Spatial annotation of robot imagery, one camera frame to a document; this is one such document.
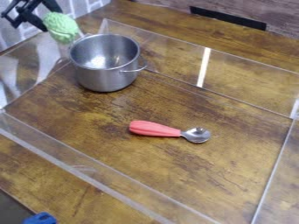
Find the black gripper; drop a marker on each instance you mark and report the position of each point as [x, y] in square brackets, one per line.
[18, 12]

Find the green bitter gourd toy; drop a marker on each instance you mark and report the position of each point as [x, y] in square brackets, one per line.
[61, 27]

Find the silver metal pot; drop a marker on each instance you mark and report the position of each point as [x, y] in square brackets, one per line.
[106, 61]

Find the blue object at corner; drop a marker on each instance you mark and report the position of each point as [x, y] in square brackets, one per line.
[40, 218]

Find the clear acrylic barrier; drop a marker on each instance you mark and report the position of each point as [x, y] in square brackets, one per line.
[74, 163]

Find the black strip on wall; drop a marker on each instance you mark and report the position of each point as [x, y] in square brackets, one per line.
[228, 18]

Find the red handled metal spoon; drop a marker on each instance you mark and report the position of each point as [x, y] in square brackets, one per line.
[196, 135]

